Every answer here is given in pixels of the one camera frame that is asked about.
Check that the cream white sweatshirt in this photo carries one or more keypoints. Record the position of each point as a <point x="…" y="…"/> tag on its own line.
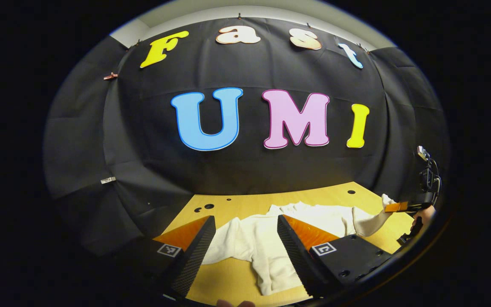
<point x="254" y="243"/>

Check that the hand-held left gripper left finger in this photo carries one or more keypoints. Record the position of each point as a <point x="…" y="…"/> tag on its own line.
<point x="194" y="256"/>

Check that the black backdrop cloth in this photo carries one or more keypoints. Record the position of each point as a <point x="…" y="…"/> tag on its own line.
<point x="249" y="170"/>

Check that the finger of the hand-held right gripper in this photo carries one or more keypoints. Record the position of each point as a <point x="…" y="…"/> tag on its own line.
<point x="399" y="207"/>

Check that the small orange clip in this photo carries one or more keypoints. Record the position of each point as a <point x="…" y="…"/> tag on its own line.
<point x="110" y="76"/>

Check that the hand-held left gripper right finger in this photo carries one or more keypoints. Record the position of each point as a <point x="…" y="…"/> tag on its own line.
<point x="296" y="260"/>

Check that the small white clip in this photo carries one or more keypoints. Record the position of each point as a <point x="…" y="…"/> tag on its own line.
<point x="108" y="180"/>

